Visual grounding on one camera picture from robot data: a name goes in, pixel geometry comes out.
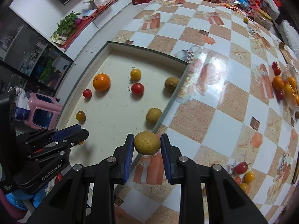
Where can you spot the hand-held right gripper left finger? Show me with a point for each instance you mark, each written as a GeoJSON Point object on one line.
{"type": "Point", "coordinates": [128, 161]}

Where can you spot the large orange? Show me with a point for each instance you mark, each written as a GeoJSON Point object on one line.
{"type": "Point", "coordinates": [101, 82]}
{"type": "Point", "coordinates": [278, 83]}
{"type": "Point", "coordinates": [288, 91]}
{"type": "Point", "coordinates": [292, 82]}

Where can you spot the grey covered sofa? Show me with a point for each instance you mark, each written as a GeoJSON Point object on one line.
{"type": "Point", "coordinates": [290, 35]}

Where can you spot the black glass cabinet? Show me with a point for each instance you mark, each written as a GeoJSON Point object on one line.
{"type": "Point", "coordinates": [30, 58]}

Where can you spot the open cardboard box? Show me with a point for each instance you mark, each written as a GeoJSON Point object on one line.
{"type": "Point", "coordinates": [94, 1]}

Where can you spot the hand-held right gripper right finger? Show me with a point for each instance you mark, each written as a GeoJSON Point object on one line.
{"type": "Point", "coordinates": [166, 161]}

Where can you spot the shallow white tray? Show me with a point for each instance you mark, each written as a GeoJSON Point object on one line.
{"type": "Point", "coordinates": [112, 112]}

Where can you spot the person's left hand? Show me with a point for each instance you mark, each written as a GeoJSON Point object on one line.
{"type": "Point", "coordinates": [23, 199]}

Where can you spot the small yellow fruit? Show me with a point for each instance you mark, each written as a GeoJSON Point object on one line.
{"type": "Point", "coordinates": [245, 19]}

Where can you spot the green potted plant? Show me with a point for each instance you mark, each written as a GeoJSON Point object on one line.
{"type": "Point", "coordinates": [67, 23]}

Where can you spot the yellow cherry tomato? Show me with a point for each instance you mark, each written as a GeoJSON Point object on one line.
{"type": "Point", "coordinates": [135, 74]}
{"type": "Point", "coordinates": [249, 176]}

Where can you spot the amber cherry tomato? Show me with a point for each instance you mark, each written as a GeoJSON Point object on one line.
{"type": "Point", "coordinates": [80, 116]}

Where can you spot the ribbed glass bowl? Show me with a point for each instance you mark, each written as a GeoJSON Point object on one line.
{"type": "Point", "coordinates": [294, 106]}

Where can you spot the pink plastic stool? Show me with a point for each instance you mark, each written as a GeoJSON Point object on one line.
{"type": "Point", "coordinates": [39, 114]}

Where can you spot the red cherry tomato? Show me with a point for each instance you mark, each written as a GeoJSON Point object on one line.
{"type": "Point", "coordinates": [87, 93]}
{"type": "Point", "coordinates": [237, 179]}
{"type": "Point", "coordinates": [240, 168]}
{"type": "Point", "coordinates": [280, 95]}
{"type": "Point", "coordinates": [275, 64]}
{"type": "Point", "coordinates": [137, 89]}
{"type": "Point", "coordinates": [277, 71]}

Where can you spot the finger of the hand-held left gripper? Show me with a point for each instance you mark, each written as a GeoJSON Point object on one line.
{"type": "Point", "coordinates": [67, 130]}
{"type": "Point", "coordinates": [74, 138]}

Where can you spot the yellow lid jar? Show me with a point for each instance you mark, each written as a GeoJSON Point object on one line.
{"type": "Point", "coordinates": [264, 18]}

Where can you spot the brown round fruit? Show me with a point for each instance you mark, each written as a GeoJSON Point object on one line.
{"type": "Point", "coordinates": [171, 84]}
{"type": "Point", "coordinates": [154, 115]}
{"type": "Point", "coordinates": [147, 143]}

